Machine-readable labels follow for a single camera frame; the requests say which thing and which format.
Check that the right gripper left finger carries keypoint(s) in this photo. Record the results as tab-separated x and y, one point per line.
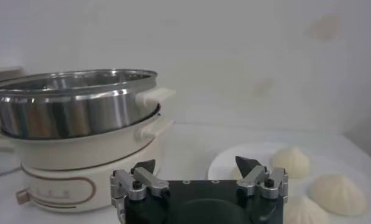
149	181

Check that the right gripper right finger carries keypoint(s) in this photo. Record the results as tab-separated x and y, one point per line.
252	176

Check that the white steamed baozi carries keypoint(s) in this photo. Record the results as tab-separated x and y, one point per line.
304	211
337	194
290	161

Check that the stainless steel steamer basket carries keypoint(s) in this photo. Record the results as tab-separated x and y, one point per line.
70	112

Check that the white round plate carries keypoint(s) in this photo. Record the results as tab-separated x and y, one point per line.
222	161

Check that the cream electric cooker base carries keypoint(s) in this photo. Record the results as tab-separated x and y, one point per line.
82	158

